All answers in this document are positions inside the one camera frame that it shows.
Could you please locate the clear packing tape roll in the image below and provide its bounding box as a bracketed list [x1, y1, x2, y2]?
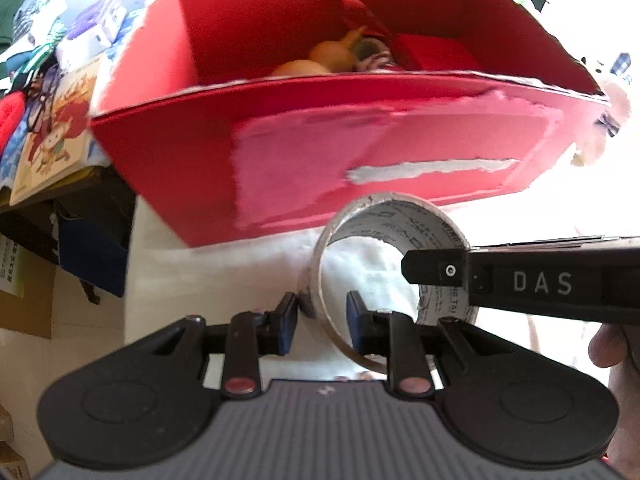
[298, 190, 481, 375]

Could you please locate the person's right hand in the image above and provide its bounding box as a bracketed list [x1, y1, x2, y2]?
[588, 324, 640, 479]

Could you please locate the white bunny plush toy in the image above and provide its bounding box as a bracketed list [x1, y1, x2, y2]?
[572, 56, 632, 167]

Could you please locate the red cardboard box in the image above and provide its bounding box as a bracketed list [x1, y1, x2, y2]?
[91, 0, 608, 246]

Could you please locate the illustrated children's book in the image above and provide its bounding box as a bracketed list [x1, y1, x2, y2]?
[10, 58, 101, 206]

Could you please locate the orange gourd toy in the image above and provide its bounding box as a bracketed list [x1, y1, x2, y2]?
[270, 26, 366, 77]

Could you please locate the purple and white box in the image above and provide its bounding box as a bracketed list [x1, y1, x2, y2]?
[66, 0, 127, 44]

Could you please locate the green striped clothing pile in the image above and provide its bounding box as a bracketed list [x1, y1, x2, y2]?
[1, 0, 67, 96]

